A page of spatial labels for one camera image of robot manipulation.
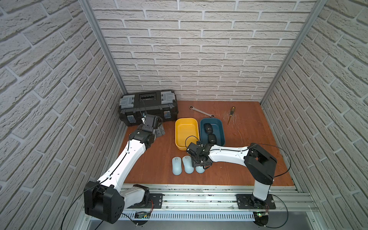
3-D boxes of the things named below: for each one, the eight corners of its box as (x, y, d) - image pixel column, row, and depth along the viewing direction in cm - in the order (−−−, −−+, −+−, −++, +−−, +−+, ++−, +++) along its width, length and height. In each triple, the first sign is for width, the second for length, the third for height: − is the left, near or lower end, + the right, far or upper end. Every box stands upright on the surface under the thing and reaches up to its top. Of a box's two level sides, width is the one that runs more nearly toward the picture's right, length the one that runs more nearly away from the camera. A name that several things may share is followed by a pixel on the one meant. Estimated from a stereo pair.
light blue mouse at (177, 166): (171, 175, 84) (171, 174, 82) (172, 158, 91) (172, 156, 89) (182, 175, 84) (182, 174, 82) (182, 158, 91) (182, 156, 89)
